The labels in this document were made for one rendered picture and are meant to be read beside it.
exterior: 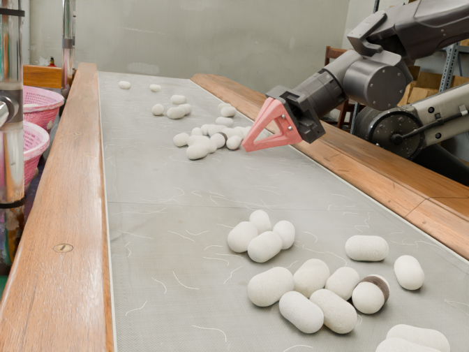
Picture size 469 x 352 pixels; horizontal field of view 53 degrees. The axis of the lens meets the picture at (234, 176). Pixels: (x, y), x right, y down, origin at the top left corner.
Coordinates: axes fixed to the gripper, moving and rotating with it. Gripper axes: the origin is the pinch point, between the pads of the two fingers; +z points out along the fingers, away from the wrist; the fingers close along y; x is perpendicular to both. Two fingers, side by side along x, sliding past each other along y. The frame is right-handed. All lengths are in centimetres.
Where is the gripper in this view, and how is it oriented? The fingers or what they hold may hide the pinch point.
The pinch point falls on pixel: (248, 144)
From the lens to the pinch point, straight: 67.0
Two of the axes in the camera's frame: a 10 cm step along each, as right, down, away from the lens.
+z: -8.2, 5.8, -0.5
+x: 5.1, 7.6, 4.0
